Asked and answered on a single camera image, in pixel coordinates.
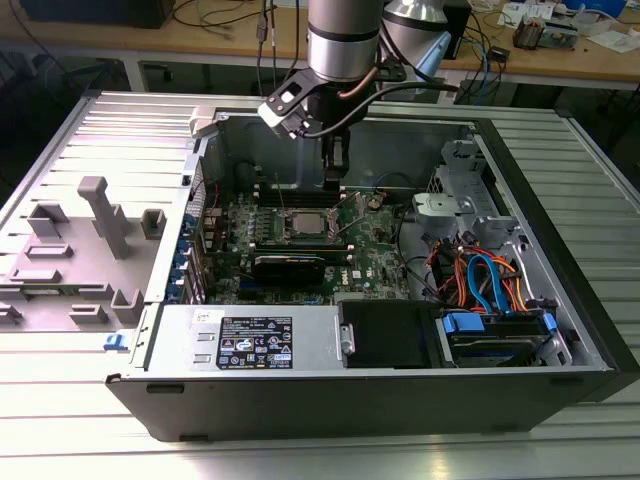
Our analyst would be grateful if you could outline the thin wire locking lever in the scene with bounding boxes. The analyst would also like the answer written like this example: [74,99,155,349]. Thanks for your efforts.
[274,172,289,215]

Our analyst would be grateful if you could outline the metal socket cover frame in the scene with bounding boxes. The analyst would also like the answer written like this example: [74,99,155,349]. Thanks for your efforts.
[329,189,366,240]

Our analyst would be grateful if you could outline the silver topped CPU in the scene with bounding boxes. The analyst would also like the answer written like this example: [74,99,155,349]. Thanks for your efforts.
[290,213,325,236]

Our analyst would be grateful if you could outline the RAM slot with white clips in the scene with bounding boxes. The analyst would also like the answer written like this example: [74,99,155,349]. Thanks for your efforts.
[255,193,347,202]
[255,183,326,192]
[248,240,352,249]

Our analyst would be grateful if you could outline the CPU socket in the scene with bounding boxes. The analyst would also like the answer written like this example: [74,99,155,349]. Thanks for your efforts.
[279,205,341,242]

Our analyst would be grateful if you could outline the black drive bay cover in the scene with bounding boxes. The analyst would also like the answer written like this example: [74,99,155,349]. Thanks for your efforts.
[335,298,441,370]

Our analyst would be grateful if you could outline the green motherboard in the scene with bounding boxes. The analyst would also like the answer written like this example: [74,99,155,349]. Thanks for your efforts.
[199,187,431,306]

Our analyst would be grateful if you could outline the black graphics card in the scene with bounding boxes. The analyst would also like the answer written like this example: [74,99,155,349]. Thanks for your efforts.
[248,251,326,287]

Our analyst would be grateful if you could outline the black desktop box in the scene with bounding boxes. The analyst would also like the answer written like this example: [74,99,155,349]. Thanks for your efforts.
[444,0,474,60]

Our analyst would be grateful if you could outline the silver drive cage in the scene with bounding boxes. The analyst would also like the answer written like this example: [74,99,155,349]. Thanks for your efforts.
[427,137,531,251]

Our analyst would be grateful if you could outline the black label sticker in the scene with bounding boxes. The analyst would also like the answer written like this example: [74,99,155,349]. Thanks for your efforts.
[214,314,294,371]

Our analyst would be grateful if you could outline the blue disk carrier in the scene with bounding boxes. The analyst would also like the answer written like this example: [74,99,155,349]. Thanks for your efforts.
[439,308,559,369]

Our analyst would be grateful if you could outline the copper coil transformer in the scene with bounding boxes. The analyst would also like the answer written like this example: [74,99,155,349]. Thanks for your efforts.
[513,13,547,50]

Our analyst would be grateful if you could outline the wooden desk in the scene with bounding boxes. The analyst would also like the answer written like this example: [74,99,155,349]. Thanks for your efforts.
[0,0,640,84]

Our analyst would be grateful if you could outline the white printed paper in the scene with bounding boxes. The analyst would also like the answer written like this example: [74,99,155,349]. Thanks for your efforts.
[499,0,556,26]

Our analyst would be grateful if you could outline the silver power supply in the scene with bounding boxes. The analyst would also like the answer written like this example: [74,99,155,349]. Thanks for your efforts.
[130,302,346,374]

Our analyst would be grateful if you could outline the grey electronic device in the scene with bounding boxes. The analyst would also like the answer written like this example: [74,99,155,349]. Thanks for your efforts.
[542,17,581,50]

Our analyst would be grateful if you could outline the hard disk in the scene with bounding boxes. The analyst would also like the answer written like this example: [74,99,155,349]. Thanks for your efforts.
[449,333,546,367]

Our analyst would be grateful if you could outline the black PC case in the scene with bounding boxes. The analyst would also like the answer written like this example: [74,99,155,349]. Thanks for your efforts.
[97,89,640,444]

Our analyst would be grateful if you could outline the black equipment case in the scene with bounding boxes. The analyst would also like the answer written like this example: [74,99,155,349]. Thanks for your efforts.
[19,0,176,30]

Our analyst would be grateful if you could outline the grey parts rack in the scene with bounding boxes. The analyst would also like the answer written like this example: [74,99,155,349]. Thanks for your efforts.
[0,174,169,334]

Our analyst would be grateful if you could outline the white paper sheet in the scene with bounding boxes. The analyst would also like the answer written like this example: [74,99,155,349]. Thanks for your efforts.
[587,27,640,54]

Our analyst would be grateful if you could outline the copper coloured hose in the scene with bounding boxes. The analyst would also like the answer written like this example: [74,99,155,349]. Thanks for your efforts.
[338,67,377,101]

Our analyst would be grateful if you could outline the thin grey wire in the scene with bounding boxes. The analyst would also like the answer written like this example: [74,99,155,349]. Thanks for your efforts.
[374,171,419,201]

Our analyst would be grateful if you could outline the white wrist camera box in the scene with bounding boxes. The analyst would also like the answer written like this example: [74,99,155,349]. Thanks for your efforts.
[257,74,314,140]

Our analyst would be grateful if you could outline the black camera cable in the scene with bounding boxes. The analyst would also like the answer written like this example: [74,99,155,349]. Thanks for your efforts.
[298,79,459,140]

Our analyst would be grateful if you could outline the black power cable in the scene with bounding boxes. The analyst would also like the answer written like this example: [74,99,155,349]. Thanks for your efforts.
[394,199,444,304]

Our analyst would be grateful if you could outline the grey metal bracket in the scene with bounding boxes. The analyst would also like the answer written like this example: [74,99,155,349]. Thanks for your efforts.
[410,191,475,236]

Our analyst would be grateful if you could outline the blue network cable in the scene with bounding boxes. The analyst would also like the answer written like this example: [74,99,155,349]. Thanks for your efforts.
[474,39,494,101]

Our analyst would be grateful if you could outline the orange cable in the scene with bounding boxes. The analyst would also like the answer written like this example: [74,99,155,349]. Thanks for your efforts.
[447,243,529,309]
[434,249,474,306]

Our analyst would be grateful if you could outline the blue SATA cable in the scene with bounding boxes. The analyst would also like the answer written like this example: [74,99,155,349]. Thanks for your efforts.
[464,252,514,316]

